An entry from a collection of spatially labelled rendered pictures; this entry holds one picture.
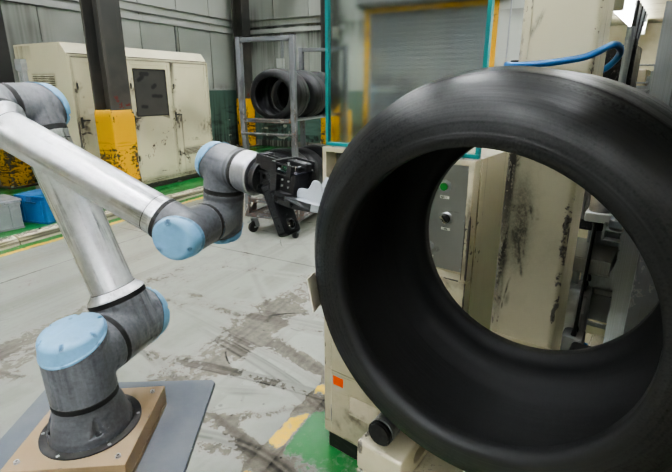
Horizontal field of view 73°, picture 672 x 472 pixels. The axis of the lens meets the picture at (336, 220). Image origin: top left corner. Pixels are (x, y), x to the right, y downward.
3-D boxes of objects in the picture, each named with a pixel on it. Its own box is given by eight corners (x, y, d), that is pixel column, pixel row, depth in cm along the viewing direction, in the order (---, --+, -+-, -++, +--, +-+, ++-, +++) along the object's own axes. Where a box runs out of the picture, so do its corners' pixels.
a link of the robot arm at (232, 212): (187, 242, 102) (188, 189, 98) (215, 227, 113) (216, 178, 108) (225, 252, 100) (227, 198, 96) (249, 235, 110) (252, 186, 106)
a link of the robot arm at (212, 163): (223, 178, 110) (225, 136, 106) (260, 191, 103) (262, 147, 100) (190, 183, 102) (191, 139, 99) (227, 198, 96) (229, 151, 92)
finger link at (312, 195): (333, 188, 80) (294, 176, 85) (330, 219, 82) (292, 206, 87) (343, 185, 82) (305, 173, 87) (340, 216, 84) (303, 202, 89)
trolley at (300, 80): (303, 205, 592) (300, 47, 538) (348, 209, 568) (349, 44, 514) (244, 234, 475) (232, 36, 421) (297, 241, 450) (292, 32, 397)
